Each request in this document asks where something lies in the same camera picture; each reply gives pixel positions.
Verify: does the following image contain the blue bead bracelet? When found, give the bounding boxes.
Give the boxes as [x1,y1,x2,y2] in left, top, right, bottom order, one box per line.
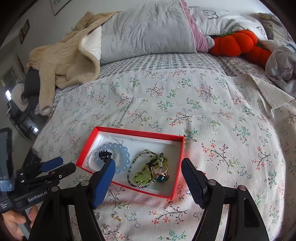
[93,142,131,174]

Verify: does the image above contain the gold ring with stone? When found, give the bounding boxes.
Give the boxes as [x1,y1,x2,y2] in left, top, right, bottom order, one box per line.
[152,164,171,183]

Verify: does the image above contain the black hair claw clip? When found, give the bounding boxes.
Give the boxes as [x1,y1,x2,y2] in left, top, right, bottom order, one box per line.
[98,150,112,162]

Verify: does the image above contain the white cartoon pillow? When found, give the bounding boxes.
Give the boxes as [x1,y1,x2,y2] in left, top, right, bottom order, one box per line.
[188,6,268,40]

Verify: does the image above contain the green bead necklace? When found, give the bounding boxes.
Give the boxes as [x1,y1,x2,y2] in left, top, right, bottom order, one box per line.
[134,155,169,188]

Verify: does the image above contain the thin green beaded bracelet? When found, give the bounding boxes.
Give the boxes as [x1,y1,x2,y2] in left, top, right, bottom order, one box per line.
[127,149,164,188]

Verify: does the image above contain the beige knitted sweater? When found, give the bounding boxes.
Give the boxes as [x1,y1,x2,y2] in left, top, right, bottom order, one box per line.
[26,11,119,115]

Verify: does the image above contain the grey pillow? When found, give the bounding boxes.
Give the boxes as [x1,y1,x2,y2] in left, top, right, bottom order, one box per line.
[101,1,214,64]

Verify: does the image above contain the silver flower charm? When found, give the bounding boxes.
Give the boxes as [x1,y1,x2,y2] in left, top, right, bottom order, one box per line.
[103,225,112,232]

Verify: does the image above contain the crumpled grey clothes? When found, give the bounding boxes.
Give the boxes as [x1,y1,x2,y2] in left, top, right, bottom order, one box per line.
[261,40,295,98]

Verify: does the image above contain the red Ace box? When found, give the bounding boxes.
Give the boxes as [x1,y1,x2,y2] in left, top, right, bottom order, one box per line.
[76,126,185,199]

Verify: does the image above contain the floral bed sheet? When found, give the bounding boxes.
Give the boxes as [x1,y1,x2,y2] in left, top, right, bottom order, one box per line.
[34,53,295,240]

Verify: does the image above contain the orange pumpkin plush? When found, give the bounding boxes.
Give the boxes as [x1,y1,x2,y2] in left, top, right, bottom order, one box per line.
[209,30,271,68]

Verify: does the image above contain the small gold charm earring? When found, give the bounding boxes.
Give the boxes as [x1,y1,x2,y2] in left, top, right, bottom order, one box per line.
[111,213,122,222]

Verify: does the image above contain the left hand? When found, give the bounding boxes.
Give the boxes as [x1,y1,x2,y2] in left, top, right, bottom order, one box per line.
[2,205,38,240]

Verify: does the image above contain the clear crystal bead bracelet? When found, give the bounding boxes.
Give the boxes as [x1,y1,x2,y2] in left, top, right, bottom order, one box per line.
[85,146,118,172]

